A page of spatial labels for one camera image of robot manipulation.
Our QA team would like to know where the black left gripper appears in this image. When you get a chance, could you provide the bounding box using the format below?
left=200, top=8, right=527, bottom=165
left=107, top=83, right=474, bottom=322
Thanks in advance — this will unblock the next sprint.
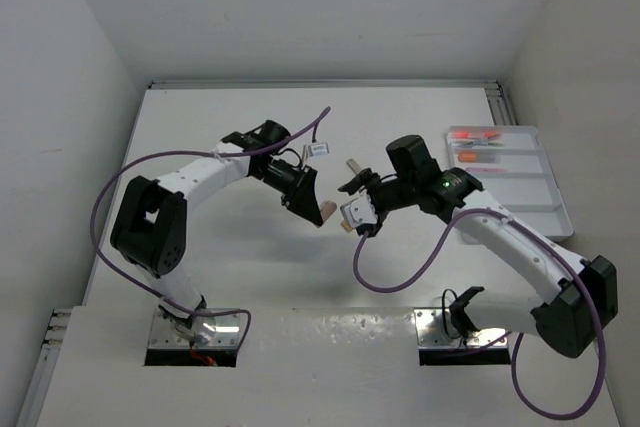
left=251, top=158, right=322, bottom=225

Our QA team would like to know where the orange capped grey marker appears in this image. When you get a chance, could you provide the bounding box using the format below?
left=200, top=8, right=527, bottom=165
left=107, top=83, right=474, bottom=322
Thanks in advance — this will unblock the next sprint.
left=457, top=151, right=500, bottom=164

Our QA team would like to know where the pink red highlighter pen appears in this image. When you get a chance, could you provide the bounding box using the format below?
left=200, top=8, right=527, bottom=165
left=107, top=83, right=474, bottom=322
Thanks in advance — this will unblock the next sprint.
left=449, top=131, right=501, bottom=141

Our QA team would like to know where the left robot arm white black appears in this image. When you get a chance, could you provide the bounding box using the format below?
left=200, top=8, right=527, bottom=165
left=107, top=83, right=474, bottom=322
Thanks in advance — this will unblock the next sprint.
left=110, top=120, right=337, bottom=327

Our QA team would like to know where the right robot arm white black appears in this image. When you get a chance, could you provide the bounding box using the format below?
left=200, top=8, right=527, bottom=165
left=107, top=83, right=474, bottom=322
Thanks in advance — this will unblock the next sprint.
left=339, top=134, right=618, bottom=358

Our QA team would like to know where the grey brown eraser block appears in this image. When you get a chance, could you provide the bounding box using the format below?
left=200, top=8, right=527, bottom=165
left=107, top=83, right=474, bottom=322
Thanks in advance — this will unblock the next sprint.
left=346, top=158, right=362, bottom=174

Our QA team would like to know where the pink purple highlighter pen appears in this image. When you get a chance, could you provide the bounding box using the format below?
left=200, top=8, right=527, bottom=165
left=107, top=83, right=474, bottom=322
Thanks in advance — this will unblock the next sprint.
left=465, top=167, right=506, bottom=174

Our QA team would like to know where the white compartment tray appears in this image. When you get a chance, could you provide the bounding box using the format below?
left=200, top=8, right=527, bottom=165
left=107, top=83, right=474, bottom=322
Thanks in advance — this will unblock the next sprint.
left=445, top=126, right=574, bottom=242

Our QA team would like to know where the metal mounting plate left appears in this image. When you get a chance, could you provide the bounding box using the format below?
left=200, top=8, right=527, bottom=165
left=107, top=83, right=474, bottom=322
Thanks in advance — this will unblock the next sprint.
left=148, top=307, right=240, bottom=350

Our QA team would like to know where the metal mounting plate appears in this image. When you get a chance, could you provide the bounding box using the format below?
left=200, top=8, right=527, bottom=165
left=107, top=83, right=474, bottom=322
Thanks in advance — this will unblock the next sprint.
left=414, top=307, right=509, bottom=353
left=148, top=307, right=240, bottom=350

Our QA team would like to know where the metal mounting plate right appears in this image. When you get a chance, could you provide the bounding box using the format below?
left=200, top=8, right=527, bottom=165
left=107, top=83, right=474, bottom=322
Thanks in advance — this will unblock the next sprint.
left=414, top=307, right=509, bottom=353

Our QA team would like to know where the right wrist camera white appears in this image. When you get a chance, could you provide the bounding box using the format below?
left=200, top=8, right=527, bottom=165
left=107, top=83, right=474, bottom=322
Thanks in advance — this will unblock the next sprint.
left=339, top=194, right=378, bottom=232

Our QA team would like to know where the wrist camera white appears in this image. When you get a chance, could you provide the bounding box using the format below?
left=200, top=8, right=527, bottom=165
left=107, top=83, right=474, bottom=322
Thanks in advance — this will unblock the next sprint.
left=302, top=142, right=330, bottom=161
left=339, top=194, right=378, bottom=232

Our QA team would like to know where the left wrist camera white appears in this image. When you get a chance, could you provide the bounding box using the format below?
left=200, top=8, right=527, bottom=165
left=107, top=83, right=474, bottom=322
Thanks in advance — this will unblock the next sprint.
left=302, top=142, right=330, bottom=161

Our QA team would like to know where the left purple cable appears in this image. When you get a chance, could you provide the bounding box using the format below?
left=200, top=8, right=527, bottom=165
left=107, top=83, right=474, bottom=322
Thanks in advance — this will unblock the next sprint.
left=89, top=105, right=332, bottom=336

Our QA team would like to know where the purple cable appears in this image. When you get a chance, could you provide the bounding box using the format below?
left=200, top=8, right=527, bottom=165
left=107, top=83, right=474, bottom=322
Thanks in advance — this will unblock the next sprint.
left=353, top=209, right=609, bottom=421
left=89, top=105, right=332, bottom=336

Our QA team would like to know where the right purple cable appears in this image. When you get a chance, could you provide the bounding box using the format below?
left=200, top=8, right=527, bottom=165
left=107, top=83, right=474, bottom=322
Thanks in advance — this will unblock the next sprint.
left=353, top=209, right=609, bottom=421

